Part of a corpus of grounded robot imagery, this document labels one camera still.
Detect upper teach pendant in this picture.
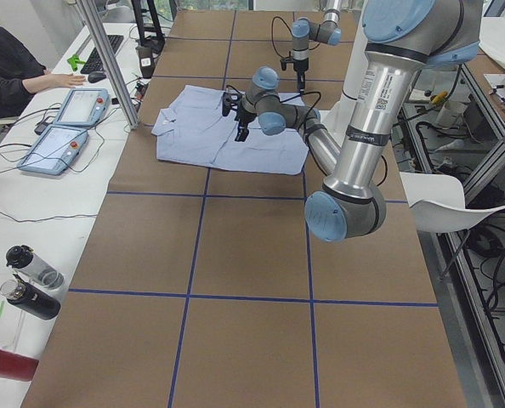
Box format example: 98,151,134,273
53,88,111,128

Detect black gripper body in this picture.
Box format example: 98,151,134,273
235,98,257,127
291,49,309,73

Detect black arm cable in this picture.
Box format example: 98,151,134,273
224,84,322,128
270,15,296,60

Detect teach pendant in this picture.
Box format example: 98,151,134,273
53,88,111,128
16,125,88,176

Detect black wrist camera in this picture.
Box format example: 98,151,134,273
221,92,242,116
280,57,293,71

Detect red bottle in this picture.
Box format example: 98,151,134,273
0,349,39,382

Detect black box white label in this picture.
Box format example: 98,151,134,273
136,46,156,79

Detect person's hand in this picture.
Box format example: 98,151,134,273
43,74,87,88

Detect black keyboard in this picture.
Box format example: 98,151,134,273
79,34,125,75

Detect lower teach pendant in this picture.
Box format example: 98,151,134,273
16,125,88,176

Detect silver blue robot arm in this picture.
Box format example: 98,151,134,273
281,0,343,93
235,1,483,242

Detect person in black top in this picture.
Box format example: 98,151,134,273
0,26,46,118

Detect clear bottle black lid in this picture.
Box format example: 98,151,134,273
6,245,65,289

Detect blue striped button shirt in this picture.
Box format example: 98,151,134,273
151,85,308,175

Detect white plastic chair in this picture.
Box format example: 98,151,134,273
400,172,505,233

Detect aluminium frame post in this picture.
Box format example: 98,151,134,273
77,0,139,130

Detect black computer mouse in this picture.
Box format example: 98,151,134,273
88,71,106,83

